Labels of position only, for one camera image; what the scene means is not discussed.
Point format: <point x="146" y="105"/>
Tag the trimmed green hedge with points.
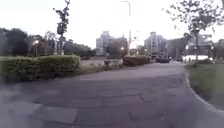
<point x="40" y="66"/>

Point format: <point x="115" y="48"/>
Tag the grey paved path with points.
<point x="110" y="96"/>

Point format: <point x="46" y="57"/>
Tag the grey tall building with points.
<point x="154" y="42"/>

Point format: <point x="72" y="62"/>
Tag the dark round tree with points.
<point x="116" y="46"/>

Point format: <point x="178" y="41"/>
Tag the green grass lawn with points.
<point x="210" y="80"/>

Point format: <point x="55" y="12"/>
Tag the lit lamp post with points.
<point x="36" y="46"/>

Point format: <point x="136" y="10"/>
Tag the dark wood of trees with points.
<point x="20" y="42"/>

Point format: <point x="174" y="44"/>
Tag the low building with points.
<point x="200" y="45"/>

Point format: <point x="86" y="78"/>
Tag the tall street lamp pole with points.
<point x="129" y="30"/>

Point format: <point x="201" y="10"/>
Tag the pale tall building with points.
<point x="102" y="41"/>

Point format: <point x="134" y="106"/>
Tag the tall slim tree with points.
<point x="62" y="23"/>

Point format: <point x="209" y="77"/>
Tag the pale kerb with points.
<point x="200" y="98"/>

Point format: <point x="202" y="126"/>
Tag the thin leafy tree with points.
<point x="196" y="20"/>

